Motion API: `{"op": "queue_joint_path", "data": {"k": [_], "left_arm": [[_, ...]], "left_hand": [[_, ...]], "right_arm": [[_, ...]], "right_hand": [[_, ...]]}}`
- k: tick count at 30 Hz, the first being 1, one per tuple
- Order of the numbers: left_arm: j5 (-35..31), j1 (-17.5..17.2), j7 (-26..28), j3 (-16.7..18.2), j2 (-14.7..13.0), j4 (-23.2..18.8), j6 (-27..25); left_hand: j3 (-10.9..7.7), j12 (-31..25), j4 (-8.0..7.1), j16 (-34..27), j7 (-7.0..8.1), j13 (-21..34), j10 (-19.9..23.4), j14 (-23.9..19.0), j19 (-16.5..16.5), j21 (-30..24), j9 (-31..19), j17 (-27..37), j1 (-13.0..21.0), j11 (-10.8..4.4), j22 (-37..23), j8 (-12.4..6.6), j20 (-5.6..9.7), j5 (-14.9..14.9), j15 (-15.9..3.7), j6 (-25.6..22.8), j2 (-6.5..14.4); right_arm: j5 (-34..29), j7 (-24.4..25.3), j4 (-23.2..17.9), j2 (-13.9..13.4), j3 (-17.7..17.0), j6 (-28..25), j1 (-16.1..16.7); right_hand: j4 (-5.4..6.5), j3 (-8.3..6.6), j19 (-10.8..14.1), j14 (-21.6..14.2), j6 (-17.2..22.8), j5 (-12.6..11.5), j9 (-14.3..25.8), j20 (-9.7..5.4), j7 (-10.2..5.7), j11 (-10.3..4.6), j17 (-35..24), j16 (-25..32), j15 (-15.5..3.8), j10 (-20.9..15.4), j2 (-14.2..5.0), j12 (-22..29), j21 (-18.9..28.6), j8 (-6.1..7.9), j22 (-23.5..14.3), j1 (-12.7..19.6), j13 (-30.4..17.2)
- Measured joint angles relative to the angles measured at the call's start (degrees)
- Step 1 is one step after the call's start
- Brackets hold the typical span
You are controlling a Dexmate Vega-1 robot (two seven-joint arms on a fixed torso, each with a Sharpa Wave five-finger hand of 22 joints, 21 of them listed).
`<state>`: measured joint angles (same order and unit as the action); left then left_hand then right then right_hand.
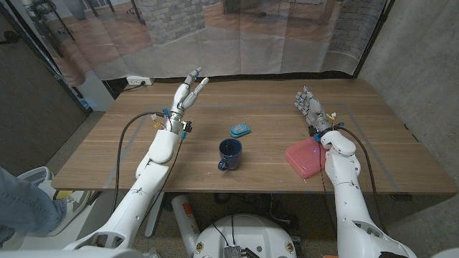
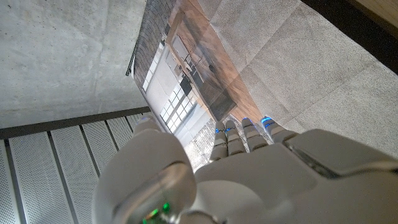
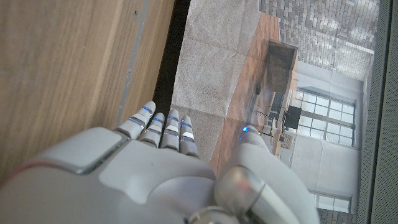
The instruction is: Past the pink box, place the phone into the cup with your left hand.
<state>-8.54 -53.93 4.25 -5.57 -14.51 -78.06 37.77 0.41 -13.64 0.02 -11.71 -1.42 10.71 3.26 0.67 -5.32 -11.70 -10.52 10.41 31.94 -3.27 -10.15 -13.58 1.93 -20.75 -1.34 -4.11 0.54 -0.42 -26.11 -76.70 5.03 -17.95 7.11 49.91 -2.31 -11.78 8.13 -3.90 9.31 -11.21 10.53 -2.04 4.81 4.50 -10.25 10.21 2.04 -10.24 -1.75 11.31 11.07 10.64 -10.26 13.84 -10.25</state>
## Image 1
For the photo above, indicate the white sneaker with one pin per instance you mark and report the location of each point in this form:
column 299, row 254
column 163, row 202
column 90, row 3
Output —
column 43, row 177

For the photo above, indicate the teal toy phone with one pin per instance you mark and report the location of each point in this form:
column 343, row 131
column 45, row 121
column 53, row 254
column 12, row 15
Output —
column 239, row 129

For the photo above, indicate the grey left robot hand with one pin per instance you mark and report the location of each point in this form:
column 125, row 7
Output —
column 179, row 104

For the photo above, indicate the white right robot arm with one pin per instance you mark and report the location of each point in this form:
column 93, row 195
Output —
column 348, row 200

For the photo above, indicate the white cylinder with orange label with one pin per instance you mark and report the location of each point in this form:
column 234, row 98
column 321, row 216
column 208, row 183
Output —
column 184, row 218

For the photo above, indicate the black backdrop frame pole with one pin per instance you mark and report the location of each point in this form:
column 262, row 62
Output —
column 374, row 36
column 57, row 71

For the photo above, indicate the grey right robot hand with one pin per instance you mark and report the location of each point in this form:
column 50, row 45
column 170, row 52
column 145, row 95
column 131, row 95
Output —
column 313, row 111

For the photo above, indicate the printed room backdrop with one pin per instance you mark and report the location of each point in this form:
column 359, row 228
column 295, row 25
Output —
column 215, row 43

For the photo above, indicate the white table leg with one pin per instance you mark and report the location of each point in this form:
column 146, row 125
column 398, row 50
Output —
column 154, row 215

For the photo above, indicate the person's leg in jeans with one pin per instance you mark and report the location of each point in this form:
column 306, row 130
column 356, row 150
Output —
column 21, row 208

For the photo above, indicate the pink plastic box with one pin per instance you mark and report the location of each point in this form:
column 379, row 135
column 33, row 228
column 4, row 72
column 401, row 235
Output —
column 305, row 157

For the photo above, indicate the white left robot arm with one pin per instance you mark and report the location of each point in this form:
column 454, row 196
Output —
column 150, row 179

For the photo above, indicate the white power strip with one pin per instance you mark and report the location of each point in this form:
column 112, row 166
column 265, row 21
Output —
column 138, row 80

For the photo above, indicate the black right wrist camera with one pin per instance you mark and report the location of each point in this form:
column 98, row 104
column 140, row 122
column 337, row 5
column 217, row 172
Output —
column 312, row 130

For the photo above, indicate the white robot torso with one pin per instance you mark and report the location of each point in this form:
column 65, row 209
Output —
column 71, row 253

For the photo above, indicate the grey electronics module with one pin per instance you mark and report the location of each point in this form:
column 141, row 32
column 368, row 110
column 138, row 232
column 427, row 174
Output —
column 232, row 252

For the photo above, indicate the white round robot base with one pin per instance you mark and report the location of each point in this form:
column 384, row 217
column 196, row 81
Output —
column 251, row 236

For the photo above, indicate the dark blue mug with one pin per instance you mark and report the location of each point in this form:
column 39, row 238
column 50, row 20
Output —
column 231, row 157

